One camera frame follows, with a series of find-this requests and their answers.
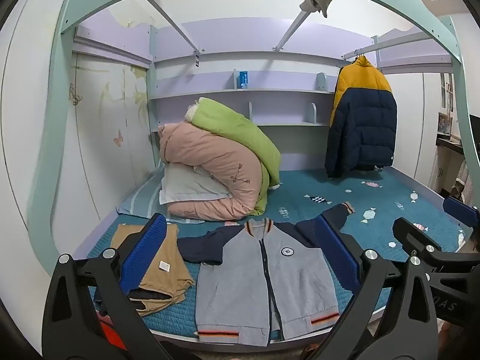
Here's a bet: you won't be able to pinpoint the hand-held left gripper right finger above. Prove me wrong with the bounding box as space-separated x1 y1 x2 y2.
307 215 439 360

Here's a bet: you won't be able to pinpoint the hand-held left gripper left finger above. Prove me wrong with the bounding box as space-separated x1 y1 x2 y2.
43 213 169 360

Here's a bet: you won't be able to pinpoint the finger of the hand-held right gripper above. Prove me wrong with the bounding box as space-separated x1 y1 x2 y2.
392 216 444 256
442 196 480 230

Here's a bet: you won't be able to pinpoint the grey and navy zip jacket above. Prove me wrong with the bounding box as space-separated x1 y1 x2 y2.
176 202 356 347

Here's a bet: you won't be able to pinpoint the blue striped pillow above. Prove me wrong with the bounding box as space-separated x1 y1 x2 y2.
116 168 170 220

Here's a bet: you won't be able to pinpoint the folded tan pants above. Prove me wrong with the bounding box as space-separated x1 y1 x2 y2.
94 223 196 317

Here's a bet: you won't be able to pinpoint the teal patterned bedsheet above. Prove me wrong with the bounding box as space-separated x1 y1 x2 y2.
86 167 467 343

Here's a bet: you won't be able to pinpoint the white pillow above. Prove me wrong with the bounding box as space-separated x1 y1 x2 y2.
159 163 234 206

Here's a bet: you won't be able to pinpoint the pink quilt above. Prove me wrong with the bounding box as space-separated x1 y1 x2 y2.
157 122 271 222

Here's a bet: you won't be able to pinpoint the red cloth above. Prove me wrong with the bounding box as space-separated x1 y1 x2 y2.
98 316 126 360

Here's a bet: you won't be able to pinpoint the yellow and navy puffer jacket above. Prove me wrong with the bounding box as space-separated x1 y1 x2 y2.
324 57 398 179

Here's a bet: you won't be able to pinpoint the green quilt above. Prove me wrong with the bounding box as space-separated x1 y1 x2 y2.
185 97 282 216

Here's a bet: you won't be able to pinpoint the picture frame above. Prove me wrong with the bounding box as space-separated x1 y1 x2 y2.
437 112 454 135

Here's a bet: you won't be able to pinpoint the teal loft bed frame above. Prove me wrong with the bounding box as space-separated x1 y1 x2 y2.
28 0 474 342

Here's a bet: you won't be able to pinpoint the lilac wall shelf unit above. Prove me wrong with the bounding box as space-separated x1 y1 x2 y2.
148 69 339 133

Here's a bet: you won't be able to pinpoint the metal hanging rail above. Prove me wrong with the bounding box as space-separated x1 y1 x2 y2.
342 34 433 61

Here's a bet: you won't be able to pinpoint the grey cloth on rail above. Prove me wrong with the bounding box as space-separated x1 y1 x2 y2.
299 0 336 19

